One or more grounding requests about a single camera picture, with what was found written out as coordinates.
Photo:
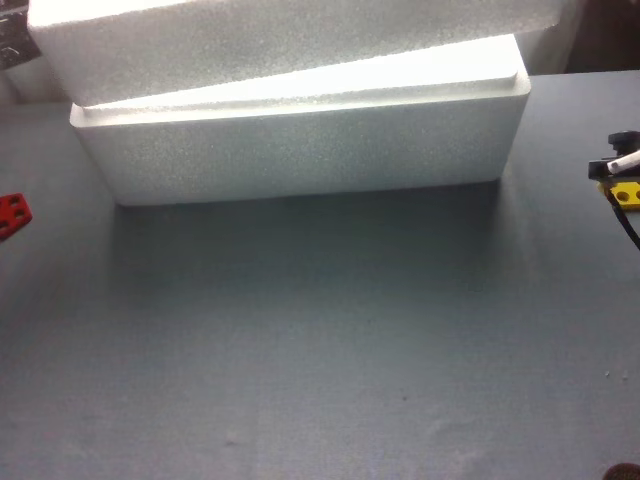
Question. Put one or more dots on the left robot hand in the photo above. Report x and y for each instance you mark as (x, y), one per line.
(17, 42)

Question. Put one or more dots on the white styrofoam lid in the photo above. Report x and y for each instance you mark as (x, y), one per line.
(225, 45)

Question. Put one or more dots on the white styrofoam box base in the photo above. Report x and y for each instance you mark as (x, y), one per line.
(300, 155)

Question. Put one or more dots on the red pentagon block with holes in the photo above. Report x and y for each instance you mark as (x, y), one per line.
(14, 216)

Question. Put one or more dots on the grey table cloth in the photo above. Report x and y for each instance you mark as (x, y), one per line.
(300, 350)

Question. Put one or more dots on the yellow pentagon block with holes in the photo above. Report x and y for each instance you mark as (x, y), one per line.
(625, 196)

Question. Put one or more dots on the dark brown round disc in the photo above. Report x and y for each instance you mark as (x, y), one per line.
(627, 472)

